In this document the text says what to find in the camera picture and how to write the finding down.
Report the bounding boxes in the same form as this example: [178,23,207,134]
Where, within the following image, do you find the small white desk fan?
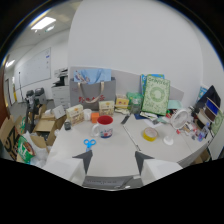
[163,108,190,146]

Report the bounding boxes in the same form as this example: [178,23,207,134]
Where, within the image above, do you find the green white plastic bag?
[17,133,36,163]

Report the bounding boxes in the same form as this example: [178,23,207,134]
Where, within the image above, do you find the black office chair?
[25,87,48,134]

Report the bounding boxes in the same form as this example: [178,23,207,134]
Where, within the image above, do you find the office printer copier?
[50,67,72,108]

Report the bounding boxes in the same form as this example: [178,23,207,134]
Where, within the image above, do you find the green plastic packet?
[126,91,144,108]

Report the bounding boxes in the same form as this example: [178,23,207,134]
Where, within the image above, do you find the white paper cup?
[83,108,93,121]

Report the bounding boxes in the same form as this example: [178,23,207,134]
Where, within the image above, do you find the yellow tape roll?
[142,126,159,142]

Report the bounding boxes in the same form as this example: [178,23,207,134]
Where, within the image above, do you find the blue handled scissors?
[83,138,97,152]

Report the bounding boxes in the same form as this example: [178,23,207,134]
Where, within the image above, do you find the small orange box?
[90,112,101,124]

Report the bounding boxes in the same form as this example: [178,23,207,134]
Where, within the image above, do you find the ceiling light panel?
[30,16,57,32]

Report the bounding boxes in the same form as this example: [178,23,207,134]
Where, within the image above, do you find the open cardboard box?
[33,104,68,146]

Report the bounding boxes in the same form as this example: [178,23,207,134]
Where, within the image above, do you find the yellow small box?
[115,95,130,109]

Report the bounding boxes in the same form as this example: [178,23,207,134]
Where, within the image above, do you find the green patterned book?
[141,75,172,117]

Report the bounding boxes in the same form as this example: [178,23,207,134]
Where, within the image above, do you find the whiteboard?
[16,47,53,89]

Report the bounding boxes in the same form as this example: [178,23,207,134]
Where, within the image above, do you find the dark blue notebook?
[134,112,148,121]

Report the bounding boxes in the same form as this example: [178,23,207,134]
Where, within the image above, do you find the large cardboard box black print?
[0,115,24,161]

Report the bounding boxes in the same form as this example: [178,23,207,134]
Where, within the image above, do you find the grey booklet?
[82,174,144,191]

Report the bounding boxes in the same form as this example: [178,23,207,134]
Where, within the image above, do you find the grey tote bag red print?
[69,77,117,111]

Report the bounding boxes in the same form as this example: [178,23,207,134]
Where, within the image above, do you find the white mug red inside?
[91,115,115,139]

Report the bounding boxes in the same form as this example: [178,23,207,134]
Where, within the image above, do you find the black flat device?
[120,115,131,125]

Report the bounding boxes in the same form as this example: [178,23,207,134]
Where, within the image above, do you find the beige patterned box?
[65,104,85,126]
[98,100,116,117]

